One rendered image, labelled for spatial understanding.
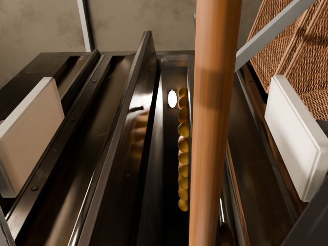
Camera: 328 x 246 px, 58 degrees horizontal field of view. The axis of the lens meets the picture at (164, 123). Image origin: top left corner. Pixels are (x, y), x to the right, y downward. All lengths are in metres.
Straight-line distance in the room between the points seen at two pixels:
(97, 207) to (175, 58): 1.29
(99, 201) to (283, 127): 0.55
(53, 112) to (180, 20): 3.78
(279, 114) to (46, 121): 0.13
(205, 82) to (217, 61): 0.02
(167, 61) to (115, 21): 2.28
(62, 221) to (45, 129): 0.69
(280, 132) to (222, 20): 0.08
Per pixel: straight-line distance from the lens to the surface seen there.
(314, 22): 1.19
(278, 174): 0.90
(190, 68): 1.62
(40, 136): 0.17
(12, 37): 4.58
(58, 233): 0.84
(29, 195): 0.97
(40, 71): 1.78
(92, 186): 0.72
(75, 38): 4.23
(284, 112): 0.16
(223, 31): 0.21
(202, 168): 0.26
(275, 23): 0.62
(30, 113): 0.16
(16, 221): 0.91
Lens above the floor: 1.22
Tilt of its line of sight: 3 degrees up
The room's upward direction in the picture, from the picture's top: 90 degrees counter-clockwise
